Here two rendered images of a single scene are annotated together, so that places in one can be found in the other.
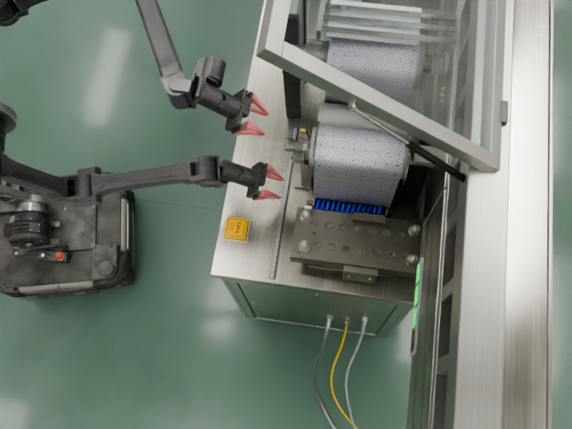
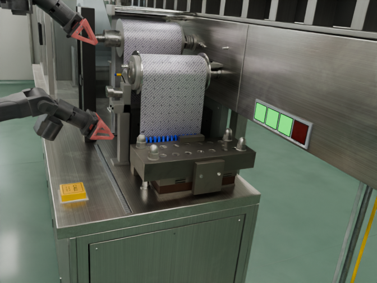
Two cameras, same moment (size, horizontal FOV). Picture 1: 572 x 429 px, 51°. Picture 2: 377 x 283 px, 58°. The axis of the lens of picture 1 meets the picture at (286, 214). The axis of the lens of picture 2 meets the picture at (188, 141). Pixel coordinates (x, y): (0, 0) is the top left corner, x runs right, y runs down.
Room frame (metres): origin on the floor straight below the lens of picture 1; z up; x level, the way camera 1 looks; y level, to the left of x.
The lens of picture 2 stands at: (-0.30, 0.52, 1.47)
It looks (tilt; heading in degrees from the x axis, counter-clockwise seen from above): 21 degrees down; 319
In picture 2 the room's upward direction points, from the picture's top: 5 degrees clockwise
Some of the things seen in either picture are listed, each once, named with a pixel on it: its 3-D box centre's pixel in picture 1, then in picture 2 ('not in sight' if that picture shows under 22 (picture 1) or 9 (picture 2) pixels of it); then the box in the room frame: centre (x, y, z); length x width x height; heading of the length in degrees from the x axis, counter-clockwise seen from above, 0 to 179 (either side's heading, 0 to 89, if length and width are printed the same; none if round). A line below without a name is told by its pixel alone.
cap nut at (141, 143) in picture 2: (306, 214); (141, 140); (0.59, -0.06, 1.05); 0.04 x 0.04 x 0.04
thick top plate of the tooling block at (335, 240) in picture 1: (358, 243); (193, 156); (0.50, -0.21, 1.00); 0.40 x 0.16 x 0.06; 75
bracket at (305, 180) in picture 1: (302, 163); (119, 124); (0.76, -0.07, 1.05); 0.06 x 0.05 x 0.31; 75
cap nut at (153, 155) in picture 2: (304, 244); (153, 151); (0.50, -0.04, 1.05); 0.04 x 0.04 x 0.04
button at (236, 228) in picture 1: (236, 228); (72, 191); (0.62, 0.17, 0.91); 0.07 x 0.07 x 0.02; 75
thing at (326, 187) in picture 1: (353, 191); (172, 114); (0.62, -0.21, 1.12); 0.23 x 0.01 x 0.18; 75
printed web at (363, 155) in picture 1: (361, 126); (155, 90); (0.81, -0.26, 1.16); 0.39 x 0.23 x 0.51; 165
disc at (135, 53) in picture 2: (316, 147); (136, 72); (0.71, -0.11, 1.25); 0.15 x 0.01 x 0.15; 165
